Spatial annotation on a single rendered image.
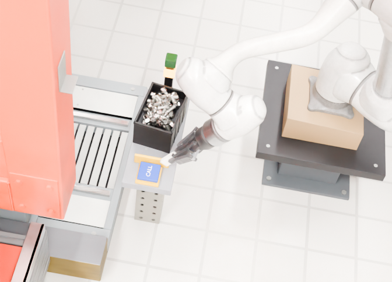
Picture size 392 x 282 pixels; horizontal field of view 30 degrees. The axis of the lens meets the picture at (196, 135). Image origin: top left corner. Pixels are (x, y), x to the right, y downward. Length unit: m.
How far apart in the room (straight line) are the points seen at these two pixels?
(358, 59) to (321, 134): 0.34
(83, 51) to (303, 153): 1.21
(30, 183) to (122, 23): 1.60
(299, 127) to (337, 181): 0.43
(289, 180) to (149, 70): 0.84
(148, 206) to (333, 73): 0.86
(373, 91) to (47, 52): 1.30
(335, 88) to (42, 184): 1.16
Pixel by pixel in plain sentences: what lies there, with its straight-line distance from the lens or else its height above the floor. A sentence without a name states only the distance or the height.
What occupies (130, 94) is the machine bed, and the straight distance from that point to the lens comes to 3.20.
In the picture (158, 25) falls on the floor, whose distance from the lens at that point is 3.62.
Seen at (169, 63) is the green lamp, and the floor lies 0.64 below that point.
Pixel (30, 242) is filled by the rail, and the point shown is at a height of 0.39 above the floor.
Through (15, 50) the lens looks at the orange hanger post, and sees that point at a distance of 1.75.
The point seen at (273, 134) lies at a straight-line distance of 2.86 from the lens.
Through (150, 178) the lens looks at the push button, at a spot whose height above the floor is 0.48.
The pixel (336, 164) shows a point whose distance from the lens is 2.85.
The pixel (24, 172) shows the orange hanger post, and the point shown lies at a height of 0.75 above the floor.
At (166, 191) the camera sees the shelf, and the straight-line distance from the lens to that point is 2.47.
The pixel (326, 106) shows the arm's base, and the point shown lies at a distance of 2.84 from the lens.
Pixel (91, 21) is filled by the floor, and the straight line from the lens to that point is 3.62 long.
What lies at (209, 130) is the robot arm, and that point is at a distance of 2.21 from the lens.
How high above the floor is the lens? 2.50
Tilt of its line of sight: 52 degrees down
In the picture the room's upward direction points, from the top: 10 degrees clockwise
